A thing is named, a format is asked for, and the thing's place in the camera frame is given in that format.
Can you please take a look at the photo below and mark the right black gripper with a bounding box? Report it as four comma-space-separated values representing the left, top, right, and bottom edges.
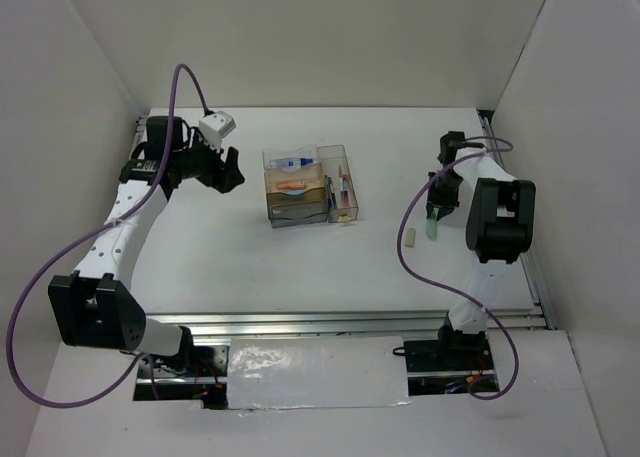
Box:
426, 170, 464, 219

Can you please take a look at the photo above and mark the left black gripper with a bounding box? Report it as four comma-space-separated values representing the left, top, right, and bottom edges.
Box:
173, 127, 245, 194

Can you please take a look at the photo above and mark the orange transparent case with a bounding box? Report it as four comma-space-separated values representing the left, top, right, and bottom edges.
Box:
276, 180, 307, 191

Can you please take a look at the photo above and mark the beige eraser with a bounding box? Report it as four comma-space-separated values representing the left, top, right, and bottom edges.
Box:
404, 228, 416, 248

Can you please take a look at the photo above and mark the blue transparent case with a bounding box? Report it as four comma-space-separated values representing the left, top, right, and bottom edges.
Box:
282, 189, 306, 198

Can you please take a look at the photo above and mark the small blue cap bottle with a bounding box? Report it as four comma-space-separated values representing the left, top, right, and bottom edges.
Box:
268, 157, 315, 171

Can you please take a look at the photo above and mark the red gel pen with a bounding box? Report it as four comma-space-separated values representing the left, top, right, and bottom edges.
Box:
341, 174, 350, 208

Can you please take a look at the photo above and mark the black gel pen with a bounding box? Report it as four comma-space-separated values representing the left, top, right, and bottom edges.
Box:
328, 177, 337, 208

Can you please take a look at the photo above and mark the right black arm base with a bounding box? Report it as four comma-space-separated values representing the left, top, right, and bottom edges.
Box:
392, 339, 494, 374

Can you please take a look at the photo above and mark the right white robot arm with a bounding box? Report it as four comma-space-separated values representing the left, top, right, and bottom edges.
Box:
426, 131, 536, 369

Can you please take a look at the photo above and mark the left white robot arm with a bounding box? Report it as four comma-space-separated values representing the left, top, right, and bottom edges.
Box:
48, 111, 245, 376

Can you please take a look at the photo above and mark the tiered clear stationery organizer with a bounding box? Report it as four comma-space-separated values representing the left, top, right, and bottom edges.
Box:
262, 145, 329, 229

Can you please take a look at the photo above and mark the clear pen tray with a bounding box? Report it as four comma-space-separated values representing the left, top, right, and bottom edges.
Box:
318, 145, 359, 224

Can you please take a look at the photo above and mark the white foil sheet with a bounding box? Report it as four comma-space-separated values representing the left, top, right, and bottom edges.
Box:
227, 336, 410, 410

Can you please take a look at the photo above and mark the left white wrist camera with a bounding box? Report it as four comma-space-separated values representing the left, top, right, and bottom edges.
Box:
198, 111, 236, 151

